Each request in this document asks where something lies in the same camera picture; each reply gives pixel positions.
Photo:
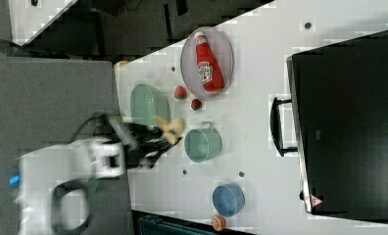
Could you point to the silver black toaster oven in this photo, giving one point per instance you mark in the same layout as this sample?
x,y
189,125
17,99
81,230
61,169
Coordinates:
x,y
336,121

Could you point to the blue plastic cup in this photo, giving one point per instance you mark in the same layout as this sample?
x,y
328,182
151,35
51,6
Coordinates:
x,y
228,199

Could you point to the pink plush strawberry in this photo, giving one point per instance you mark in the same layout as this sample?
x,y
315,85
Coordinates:
x,y
180,93

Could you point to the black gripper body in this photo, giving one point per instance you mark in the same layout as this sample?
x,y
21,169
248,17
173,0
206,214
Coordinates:
x,y
143,145

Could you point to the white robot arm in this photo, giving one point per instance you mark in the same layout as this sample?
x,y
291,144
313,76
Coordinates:
x,y
80,188

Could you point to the yellow plush peeled banana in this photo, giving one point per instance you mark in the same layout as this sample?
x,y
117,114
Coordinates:
x,y
173,130

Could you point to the green plastic colander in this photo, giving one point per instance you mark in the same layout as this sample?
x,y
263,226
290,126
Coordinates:
x,y
147,102

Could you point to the red plush ketchup bottle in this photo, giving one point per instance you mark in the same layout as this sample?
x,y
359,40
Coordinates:
x,y
207,64

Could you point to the red plush strawberry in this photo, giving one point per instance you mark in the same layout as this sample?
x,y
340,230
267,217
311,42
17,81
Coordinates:
x,y
196,104

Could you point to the plush orange slice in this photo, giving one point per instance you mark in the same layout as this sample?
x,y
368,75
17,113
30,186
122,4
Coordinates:
x,y
218,222

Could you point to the green metal cup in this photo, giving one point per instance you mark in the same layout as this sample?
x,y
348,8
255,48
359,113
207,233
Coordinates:
x,y
203,143

